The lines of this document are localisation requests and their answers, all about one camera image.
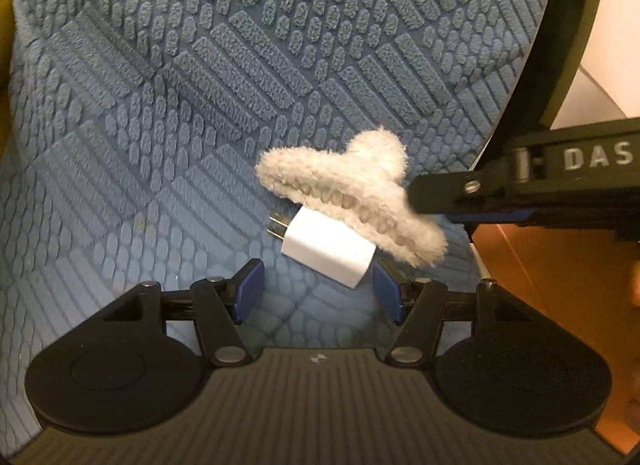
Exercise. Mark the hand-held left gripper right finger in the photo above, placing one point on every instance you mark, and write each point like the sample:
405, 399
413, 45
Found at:
387, 295

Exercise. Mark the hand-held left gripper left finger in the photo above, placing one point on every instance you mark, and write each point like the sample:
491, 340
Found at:
248, 290

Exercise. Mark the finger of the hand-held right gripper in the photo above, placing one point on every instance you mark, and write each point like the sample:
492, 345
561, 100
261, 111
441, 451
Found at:
450, 192

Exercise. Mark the white charger plug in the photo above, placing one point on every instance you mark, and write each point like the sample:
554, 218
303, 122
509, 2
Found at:
325, 250

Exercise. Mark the fluffy white hair claw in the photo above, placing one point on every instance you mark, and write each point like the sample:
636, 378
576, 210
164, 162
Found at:
325, 170

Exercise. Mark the blue textured cushion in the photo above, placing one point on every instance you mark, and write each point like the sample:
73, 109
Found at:
200, 70

